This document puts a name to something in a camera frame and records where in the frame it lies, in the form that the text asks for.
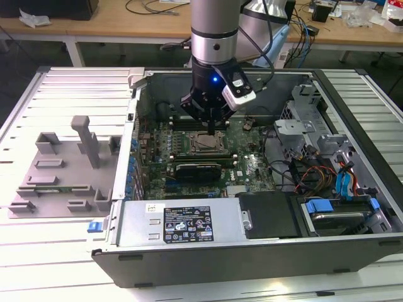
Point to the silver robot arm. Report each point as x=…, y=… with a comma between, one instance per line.
x=214, y=34

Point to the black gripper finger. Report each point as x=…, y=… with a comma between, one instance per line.
x=193, y=107
x=223, y=116

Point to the silver metal disk bay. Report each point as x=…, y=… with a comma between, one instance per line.
x=294, y=127

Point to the round coin battery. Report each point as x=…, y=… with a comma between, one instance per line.
x=247, y=125

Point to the white and red bag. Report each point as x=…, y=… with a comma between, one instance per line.
x=393, y=12

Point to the green motherboard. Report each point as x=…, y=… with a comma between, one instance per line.
x=252, y=179

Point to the silver finned heatsink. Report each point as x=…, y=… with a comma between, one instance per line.
x=237, y=190

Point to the tall black box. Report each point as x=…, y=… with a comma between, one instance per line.
x=291, y=12

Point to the black plastic shroud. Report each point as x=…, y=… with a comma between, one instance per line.
x=270, y=217

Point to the blue case latch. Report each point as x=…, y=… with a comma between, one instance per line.
x=94, y=227

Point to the grey parts rack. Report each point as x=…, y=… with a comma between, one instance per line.
x=69, y=182

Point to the wide black box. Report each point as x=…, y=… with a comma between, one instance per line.
x=63, y=7

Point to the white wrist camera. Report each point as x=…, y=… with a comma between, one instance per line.
x=242, y=99

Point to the small black open box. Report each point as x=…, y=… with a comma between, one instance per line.
x=321, y=14

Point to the open black PC case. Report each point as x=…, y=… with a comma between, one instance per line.
x=283, y=261

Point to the green RAM stick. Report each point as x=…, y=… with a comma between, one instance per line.
x=63, y=189

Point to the RAM slot white clips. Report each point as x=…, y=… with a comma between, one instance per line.
x=228, y=164
x=176, y=119

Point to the clear plastic bags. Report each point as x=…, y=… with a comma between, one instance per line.
x=362, y=15

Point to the small black device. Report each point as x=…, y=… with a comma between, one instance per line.
x=313, y=30

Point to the black graphics card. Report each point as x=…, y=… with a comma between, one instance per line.
x=198, y=173

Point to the wooden desk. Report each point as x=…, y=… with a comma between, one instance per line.
x=126, y=28

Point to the hard disk in blue carrier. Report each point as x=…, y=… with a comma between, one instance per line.
x=340, y=221

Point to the crumpled white paper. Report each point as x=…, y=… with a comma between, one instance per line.
x=33, y=19

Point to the CPU socket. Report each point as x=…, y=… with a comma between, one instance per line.
x=189, y=152

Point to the silver power supply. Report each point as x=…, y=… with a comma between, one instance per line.
x=138, y=226

